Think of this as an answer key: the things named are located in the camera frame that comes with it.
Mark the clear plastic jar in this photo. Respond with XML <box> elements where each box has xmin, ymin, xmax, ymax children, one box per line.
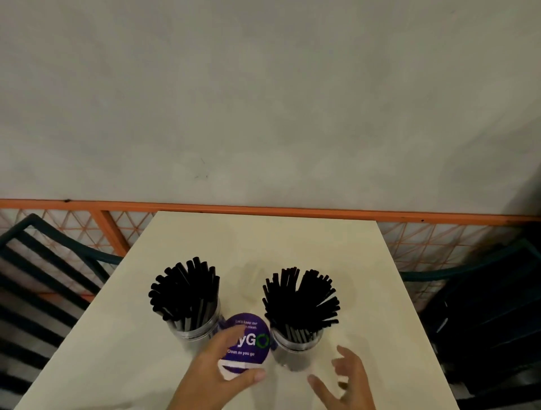
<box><xmin>167</xmin><ymin>298</ymin><xmax>223</xmax><ymax>354</ymax></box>
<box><xmin>269</xmin><ymin>326</ymin><xmax>325</xmax><ymax>372</ymax></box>

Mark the black straw bundle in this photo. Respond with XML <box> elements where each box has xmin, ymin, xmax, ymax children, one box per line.
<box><xmin>148</xmin><ymin>256</ymin><xmax>221</xmax><ymax>333</ymax></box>
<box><xmin>261</xmin><ymin>266</ymin><xmax>342</xmax><ymax>344</ymax></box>

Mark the dark green slatted chair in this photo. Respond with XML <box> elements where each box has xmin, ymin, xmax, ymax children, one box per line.
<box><xmin>399</xmin><ymin>238</ymin><xmax>541</xmax><ymax>410</ymax></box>
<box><xmin>0</xmin><ymin>213</ymin><xmax>124</xmax><ymax>398</ymax></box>

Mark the orange mesh fence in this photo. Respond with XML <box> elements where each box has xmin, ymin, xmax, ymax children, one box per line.
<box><xmin>0</xmin><ymin>199</ymin><xmax>541</xmax><ymax>311</ymax></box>

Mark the person's right hand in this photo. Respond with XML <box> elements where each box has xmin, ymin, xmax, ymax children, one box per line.
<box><xmin>307</xmin><ymin>345</ymin><xmax>377</xmax><ymax>410</ymax></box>

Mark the round purple sticker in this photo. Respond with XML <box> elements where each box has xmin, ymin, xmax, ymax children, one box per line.
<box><xmin>218</xmin><ymin>312</ymin><xmax>272</xmax><ymax>375</ymax></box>

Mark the person's left hand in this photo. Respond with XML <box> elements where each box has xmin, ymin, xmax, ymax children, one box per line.
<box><xmin>167</xmin><ymin>324</ymin><xmax>267</xmax><ymax>410</ymax></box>

